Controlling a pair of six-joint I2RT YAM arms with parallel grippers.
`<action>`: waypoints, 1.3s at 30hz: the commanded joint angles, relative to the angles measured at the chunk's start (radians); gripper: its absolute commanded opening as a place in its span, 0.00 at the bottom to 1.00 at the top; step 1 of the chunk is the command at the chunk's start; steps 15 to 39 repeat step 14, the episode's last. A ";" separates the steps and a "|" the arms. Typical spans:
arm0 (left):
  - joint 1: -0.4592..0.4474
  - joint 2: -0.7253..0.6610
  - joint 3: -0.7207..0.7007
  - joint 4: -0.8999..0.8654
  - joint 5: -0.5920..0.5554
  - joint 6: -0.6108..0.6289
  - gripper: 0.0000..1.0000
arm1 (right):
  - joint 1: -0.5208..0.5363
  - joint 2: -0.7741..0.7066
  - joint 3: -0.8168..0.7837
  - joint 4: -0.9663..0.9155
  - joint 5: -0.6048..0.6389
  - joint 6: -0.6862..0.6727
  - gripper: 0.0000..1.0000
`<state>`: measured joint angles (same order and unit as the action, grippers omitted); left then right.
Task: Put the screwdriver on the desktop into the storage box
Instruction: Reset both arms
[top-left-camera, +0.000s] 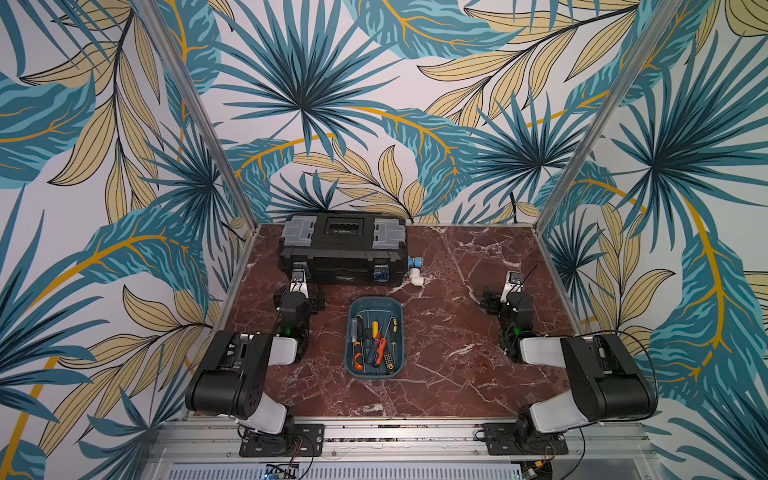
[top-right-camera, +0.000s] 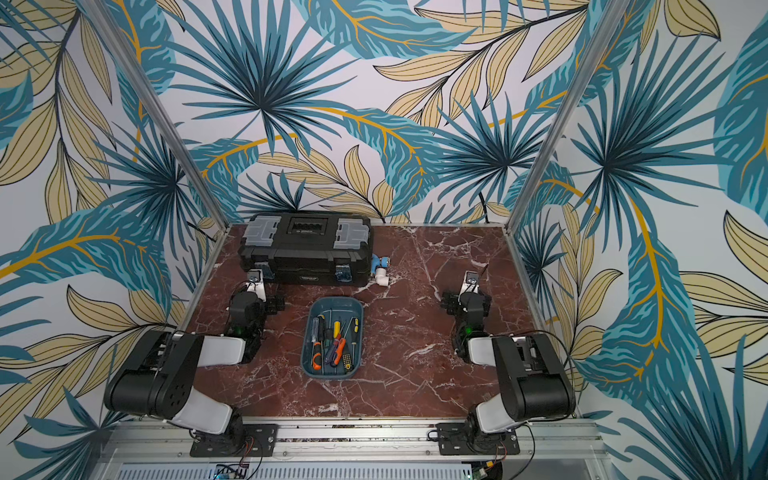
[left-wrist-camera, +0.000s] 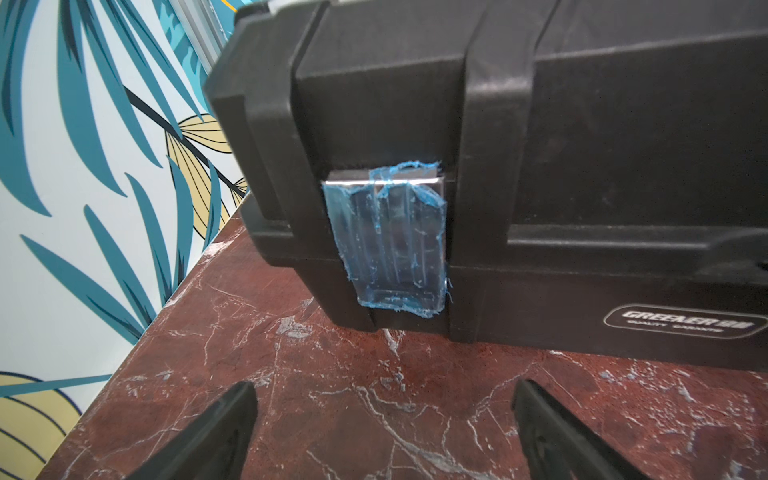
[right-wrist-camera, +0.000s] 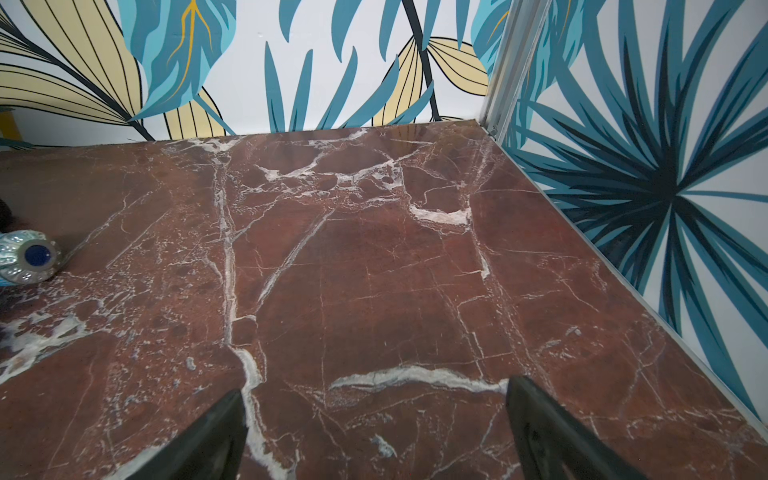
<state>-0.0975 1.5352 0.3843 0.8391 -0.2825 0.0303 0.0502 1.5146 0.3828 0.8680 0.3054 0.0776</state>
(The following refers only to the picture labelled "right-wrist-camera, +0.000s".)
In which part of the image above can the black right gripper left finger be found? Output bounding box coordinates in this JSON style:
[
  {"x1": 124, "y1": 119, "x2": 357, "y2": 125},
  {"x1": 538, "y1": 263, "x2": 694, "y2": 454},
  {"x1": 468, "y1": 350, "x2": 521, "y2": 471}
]
[{"x1": 129, "y1": 389, "x2": 248, "y2": 480}]

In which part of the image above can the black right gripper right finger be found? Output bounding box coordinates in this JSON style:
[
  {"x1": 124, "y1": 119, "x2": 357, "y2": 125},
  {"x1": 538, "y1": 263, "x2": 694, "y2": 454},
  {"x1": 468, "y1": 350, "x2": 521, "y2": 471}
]
[{"x1": 505, "y1": 376, "x2": 646, "y2": 479}]

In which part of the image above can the blue valve fitting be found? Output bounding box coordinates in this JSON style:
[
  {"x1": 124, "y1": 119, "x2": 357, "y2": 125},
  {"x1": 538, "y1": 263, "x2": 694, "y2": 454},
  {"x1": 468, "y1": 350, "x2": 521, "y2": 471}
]
[{"x1": 1, "y1": 230, "x2": 62, "y2": 288}]

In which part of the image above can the aluminium corner post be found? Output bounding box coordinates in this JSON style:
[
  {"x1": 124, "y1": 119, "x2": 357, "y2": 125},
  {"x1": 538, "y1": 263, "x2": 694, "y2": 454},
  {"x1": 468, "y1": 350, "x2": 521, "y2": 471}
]
[{"x1": 478, "y1": 0, "x2": 551, "y2": 143}]

